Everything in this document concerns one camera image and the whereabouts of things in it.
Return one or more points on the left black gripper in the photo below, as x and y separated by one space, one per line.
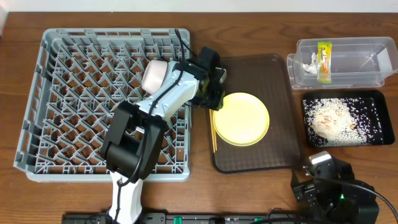
214 92

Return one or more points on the wooden chopstick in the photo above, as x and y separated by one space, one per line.
215 131
213 134

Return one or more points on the yellow round plate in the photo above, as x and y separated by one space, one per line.
242 121

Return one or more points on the pink white bowl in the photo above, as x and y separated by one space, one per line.
154 75

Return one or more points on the white tissue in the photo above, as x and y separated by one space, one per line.
313 66

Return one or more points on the green yellow snack wrapper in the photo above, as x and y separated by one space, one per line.
324 62

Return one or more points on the light blue bowl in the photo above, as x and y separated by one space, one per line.
171 67

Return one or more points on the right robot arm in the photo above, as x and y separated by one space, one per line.
334 195

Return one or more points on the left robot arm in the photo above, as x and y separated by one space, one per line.
134 139

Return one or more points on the spilled rice food waste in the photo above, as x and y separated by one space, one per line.
335 122

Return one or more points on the grey plastic dishwasher rack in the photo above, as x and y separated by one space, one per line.
81 75

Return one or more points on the dark brown serving tray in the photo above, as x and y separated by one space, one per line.
265 77

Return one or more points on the black rectangular tray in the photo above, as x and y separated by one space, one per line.
377 96

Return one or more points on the clear plastic bin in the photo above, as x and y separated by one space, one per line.
356 62

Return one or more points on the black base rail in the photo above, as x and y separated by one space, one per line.
164 218

